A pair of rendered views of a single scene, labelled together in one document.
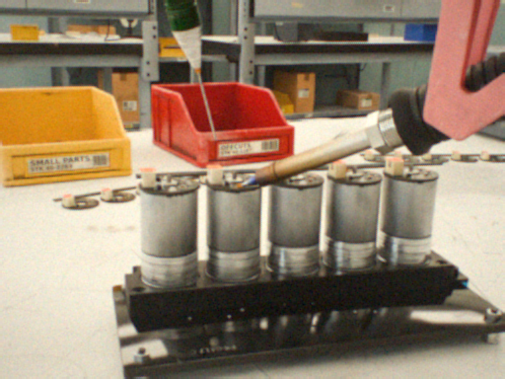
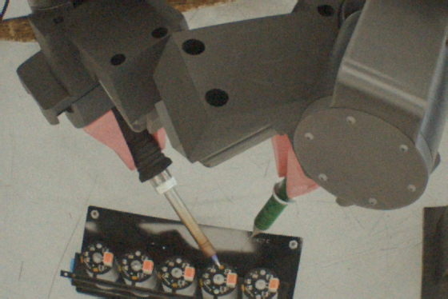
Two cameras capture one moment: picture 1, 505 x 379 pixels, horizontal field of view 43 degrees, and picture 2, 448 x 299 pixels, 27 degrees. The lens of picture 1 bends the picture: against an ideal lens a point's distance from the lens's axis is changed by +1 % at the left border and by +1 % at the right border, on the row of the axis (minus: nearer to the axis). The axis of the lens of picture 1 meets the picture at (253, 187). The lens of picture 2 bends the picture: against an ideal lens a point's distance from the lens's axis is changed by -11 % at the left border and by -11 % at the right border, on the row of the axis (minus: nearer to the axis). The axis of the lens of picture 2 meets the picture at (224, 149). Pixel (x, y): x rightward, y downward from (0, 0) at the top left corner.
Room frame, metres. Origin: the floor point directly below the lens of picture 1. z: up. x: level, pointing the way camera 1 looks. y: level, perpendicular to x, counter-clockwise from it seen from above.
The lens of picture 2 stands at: (0.41, 0.10, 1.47)
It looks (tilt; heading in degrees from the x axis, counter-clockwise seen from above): 68 degrees down; 208
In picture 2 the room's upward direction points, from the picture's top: 3 degrees counter-clockwise
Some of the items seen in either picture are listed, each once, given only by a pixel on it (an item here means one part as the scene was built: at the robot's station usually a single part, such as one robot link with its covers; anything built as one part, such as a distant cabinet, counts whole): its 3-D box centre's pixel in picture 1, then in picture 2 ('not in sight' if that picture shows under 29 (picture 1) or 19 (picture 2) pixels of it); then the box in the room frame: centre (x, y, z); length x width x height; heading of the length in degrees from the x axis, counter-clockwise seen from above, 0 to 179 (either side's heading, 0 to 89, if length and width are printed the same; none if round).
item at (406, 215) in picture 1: (405, 222); (102, 267); (0.28, -0.07, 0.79); 0.02 x 0.02 x 0.05
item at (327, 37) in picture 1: (339, 37); not in sight; (3.26, -0.41, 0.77); 0.24 x 0.16 x 0.04; 116
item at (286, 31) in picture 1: (293, 31); not in sight; (3.11, -0.17, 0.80); 0.15 x 0.12 x 0.10; 47
